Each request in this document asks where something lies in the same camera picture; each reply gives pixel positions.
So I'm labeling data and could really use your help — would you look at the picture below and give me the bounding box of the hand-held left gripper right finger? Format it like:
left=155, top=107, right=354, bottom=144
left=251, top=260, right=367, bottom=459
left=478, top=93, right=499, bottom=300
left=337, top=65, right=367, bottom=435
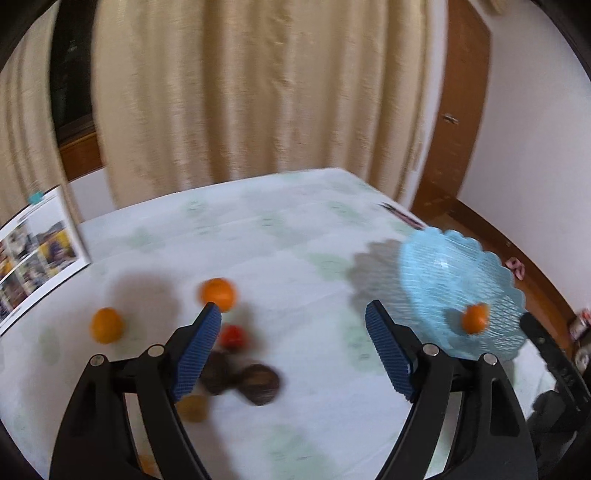
left=365, top=300, right=539, bottom=480

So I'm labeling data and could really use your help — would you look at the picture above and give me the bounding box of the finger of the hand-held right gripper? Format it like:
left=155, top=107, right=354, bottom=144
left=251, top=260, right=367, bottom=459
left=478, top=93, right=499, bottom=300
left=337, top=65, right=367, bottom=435
left=519, top=313, right=591, bottom=414

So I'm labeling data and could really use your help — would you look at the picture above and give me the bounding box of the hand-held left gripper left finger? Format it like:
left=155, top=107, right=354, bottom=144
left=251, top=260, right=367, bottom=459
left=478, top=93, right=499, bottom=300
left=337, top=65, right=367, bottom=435
left=48, top=302, right=222, bottom=480

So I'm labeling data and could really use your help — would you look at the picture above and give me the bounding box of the orange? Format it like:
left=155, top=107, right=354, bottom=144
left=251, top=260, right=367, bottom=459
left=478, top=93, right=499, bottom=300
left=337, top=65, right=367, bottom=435
left=198, top=278, right=237, bottom=311
left=90, top=308, right=125, bottom=344
left=178, top=394, right=209, bottom=424
left=462, top=303, right=490, bottom=335

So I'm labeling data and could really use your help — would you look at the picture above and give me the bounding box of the light blue plastic basket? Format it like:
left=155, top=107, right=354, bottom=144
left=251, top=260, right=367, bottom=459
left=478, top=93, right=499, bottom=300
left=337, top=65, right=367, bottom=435
left=399, top=227, right=527, bottom=361

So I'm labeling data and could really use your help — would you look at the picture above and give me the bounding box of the dark brown fruit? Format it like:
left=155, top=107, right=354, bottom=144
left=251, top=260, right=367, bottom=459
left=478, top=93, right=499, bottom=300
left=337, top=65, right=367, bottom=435
left=199, top=351, right=243, bottom=395
left=241, top=364, right=281, bottom=407

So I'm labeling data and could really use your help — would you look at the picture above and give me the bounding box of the red fruit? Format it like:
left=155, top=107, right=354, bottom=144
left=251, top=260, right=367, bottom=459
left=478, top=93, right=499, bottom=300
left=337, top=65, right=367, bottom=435
left=218, top=324, right=250, bottom=352

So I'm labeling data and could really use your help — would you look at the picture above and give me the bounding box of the small red white container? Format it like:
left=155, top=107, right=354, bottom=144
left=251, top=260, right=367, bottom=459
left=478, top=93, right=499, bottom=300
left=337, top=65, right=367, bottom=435
left=568, top=310, right=591, bottom=342

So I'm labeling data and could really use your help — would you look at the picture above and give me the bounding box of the magazine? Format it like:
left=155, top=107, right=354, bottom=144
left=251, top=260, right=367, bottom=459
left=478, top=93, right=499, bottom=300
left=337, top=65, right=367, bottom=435
left=379, top=202, right=430, bottom=230

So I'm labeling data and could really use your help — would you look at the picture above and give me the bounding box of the white green patterned tablecloth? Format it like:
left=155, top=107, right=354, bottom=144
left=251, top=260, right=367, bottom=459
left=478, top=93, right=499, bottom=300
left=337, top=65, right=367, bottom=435
left=0, top=166, right=557, bottom=480

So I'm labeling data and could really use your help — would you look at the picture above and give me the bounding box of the photo collage board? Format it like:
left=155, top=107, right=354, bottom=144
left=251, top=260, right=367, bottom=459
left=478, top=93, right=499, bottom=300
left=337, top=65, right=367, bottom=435
left=0, top=185, right=92, bottom=335

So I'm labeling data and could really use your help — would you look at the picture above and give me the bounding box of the wooden window sill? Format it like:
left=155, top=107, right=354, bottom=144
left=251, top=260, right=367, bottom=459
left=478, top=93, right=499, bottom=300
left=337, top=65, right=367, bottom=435
left=58, top=129, right=106, bottom=182

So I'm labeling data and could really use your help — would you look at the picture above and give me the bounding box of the beige curtain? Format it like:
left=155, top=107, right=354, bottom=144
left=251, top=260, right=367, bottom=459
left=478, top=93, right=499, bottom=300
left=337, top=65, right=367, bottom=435
left=92, top=0, right=439, bottom=208
left=0, top=41, right=84, bottom=227

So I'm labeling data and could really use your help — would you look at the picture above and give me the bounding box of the wooden door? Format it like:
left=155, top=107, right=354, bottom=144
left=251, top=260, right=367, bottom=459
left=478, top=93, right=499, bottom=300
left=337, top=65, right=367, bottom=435
left=410, top=0, right=492, bottom=224

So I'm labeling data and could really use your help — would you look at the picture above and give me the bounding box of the dark window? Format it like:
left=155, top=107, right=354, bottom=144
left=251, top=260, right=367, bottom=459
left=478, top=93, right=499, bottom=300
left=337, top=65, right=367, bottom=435
left=50, top=0, right=100, bottom=139

